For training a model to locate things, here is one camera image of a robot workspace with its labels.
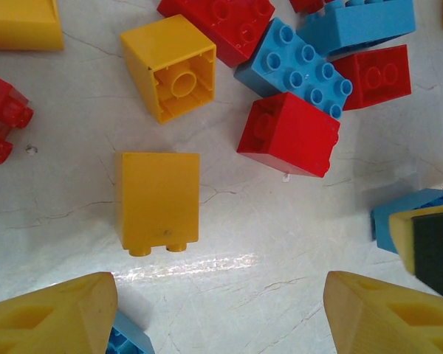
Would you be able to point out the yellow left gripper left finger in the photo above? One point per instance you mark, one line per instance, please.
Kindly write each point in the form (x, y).
(48, 317)

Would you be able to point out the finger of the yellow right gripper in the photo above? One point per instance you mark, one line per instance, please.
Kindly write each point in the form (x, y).
(432, 247)

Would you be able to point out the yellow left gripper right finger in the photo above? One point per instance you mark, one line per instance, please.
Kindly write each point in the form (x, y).
(384, 321)

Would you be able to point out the yellow lego brick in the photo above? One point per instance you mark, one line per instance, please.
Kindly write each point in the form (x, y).
(18, 22)
(157, 199)
(158, 44)

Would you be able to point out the long blue lego brick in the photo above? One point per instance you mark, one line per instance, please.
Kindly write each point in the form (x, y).
(299, 70)

